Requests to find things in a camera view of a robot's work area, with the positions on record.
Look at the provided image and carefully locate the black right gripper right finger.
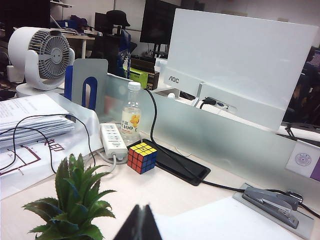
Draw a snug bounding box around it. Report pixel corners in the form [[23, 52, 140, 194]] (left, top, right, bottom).
[[144, 204, 165, 240]]

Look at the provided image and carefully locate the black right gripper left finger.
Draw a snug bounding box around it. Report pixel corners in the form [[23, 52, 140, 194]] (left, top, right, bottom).
[[112, 204, 145, 240]]

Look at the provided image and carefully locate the orange pineapple with green leaves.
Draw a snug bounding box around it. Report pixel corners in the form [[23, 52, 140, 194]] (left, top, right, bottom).
[[21, 152, 118, 240]]

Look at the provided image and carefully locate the white paper sheet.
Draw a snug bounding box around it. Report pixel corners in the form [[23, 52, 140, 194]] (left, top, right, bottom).
[[149, 196, 306, 240]]

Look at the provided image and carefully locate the coloured Rubik's cube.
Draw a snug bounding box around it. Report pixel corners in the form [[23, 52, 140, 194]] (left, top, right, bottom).
[[127, 141, 158, 175]]

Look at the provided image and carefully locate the white power strip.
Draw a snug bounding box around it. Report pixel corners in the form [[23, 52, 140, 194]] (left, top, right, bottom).
[[99, 122, 129, 158]]

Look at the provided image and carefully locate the frosted glass desk partition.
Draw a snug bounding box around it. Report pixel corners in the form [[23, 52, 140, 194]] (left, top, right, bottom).
[[103, 72, 320, 181]]

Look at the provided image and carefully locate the clear C100 drink bottle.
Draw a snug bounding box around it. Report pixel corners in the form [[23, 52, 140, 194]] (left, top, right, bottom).
[[121, 81, 143, 146]]

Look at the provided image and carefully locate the grey stapler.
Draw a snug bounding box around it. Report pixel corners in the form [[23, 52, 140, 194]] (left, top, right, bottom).
[[242, 187, 305, 230]]

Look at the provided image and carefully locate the green and black carton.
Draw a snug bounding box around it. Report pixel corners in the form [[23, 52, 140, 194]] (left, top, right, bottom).
[[129, 66, 161, 91]]

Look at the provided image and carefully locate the stack of white papers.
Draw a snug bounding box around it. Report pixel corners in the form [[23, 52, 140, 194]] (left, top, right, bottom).
[[0, 93, 77, 149]]

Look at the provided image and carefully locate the white metal bookend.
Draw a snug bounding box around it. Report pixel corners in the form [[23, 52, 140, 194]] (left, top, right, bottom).
[[72, 58, 109, 113]]

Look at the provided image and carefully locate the blue metal bookend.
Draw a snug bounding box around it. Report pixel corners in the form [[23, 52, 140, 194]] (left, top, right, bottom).
[[63, 65, 98, 111]]

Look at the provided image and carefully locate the purple and white name plate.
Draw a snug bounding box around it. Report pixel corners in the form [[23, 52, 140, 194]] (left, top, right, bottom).
[[284, 139, 320, 182]]

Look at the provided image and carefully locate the black laptop stand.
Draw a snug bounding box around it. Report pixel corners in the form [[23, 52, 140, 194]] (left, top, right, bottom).
[[274, 124, 320, 146]]

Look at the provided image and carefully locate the white AOC monitor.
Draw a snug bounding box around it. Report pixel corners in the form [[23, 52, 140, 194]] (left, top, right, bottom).
[[159, 8, 320, 131]]

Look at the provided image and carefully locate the white desk fan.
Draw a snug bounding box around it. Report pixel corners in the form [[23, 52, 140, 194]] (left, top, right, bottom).
[[7, 26, 76, 98]]

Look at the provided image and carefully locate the large black display screen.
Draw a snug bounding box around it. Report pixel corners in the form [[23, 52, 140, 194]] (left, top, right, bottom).
[[139, 0, 181, 45]]

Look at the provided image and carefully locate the black hat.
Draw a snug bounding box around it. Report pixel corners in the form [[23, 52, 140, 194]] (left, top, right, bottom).
[[106, 9, 131, 28]]

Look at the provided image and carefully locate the white power strip cable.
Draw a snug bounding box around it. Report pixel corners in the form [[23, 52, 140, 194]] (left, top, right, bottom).
[[96, 149, 126, 171]]

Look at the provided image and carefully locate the thin black cable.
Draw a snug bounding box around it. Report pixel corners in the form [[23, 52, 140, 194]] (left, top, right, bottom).
[[0, 113, 97, 175]]

